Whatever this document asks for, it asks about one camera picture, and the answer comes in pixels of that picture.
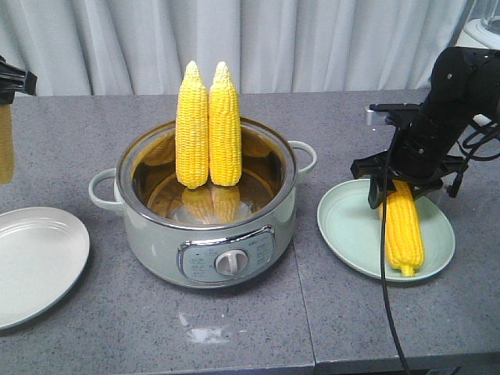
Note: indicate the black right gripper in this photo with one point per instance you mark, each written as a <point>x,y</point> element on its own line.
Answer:
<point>419,154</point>

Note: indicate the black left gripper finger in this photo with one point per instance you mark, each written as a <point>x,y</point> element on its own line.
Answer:
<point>13,79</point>

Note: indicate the pale yellow corn cob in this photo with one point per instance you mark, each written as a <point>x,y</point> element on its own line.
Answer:
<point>7,158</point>

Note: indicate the bright yellow corn cob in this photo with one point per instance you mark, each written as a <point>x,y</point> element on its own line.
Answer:
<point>404,248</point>

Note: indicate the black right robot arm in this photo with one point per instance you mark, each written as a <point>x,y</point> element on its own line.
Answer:
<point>464,83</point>

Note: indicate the mint green round plate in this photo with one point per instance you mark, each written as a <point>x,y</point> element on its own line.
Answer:
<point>352,231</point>

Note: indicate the grey pleated curtain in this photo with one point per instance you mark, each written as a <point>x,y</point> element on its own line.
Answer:
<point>142,47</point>

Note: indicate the pale green electric pot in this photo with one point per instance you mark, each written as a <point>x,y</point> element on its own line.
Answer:
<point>210,236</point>

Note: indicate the white round plate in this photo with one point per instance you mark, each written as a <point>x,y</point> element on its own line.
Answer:
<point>43,252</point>

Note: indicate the white rice cooker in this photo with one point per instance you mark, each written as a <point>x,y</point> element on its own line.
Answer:
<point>481,29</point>

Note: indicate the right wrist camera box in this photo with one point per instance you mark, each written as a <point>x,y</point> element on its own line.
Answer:
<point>398,115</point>

